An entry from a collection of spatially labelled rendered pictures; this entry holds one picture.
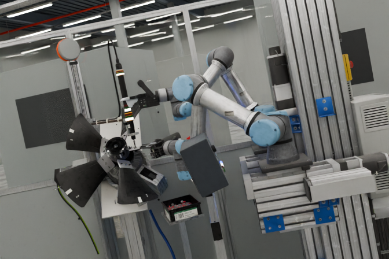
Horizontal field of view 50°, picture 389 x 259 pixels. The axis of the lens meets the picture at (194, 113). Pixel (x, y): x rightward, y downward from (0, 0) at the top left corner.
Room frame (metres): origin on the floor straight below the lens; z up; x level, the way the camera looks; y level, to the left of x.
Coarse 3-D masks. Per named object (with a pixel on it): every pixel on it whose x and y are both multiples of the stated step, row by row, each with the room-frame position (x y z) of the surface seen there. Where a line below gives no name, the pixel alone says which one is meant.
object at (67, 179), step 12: (72, 168) 2.24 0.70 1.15; (84, 168) 2.25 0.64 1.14; (96, 168) 2.27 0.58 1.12; (60, 180) 2.21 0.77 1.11; (72, 180) 2.22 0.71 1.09; (84, 180) 2.24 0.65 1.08; (96, 180) 2.26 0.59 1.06; (72, 192) 2.21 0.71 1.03; (84, 192) 2.23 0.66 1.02; (84, 204) 2.21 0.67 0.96
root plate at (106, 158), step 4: (104, 156) 2.30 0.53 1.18; (100, 160) 2.29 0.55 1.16; (104, 160) 2.30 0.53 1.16; (108, 160) 2.31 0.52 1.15; (100, 164) 2.29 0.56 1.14; (104, 164) 2.30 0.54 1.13; (108, 164) 2.31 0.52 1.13; (112, 164) 2.32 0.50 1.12; (104, 168) 2.30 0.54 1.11; (108, 168) 2.31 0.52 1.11
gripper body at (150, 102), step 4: (156, 92) 2.34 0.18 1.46; (144, 96) 2.32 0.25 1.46; (148, 96) 2.34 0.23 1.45; (152, 96) 2.35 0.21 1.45; (156, 96) 2.34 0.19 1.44; (140, 100) 2.33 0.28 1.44; (144, 100) 2.33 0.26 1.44; (148, 100) 2.35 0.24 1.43; (152, 100) 2.35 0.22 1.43; (156, 100) 2.35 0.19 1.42; (140, 104) 2.33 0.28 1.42; (144, 104) 2.32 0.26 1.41; (148, 104) 2.32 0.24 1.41; (152, 104) 2.34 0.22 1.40; (156, 104) 2.35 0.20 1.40; (140, 108) 2.32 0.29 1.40
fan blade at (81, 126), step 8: (80, 120) 2.45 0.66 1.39; (72, 128) 2.46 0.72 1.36; (80, 128) 2.43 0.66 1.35; (88, 128) 2.41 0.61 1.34; (72, 136) 2.45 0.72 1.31; (80, 136) 2.43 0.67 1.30; (88, 136) 2.41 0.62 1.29; (96, 136) 2.38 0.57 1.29; (72, 144) 2.45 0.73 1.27; (80, 144) 2.43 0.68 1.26; (88, 144) 2.41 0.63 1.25; (96, 144) 2.39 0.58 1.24; (96, 152) 2.40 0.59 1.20
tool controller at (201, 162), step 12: (204, 132) 1.73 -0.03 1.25; (192, 144) 1.53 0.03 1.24; (204, 144) 1.50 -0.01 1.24; (192, 156) 1.50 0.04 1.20; (204, 156) 1.50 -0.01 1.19; (216, 156) 1.65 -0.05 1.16; (192, 168) 1.50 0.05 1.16; (204, 168) 1.50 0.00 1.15; (216, 168) 1.50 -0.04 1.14; (192, 180) 1.67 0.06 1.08; (204, 180) 1.50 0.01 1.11; (216, 180) 1.50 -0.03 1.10; (204, 192) 1.50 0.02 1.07
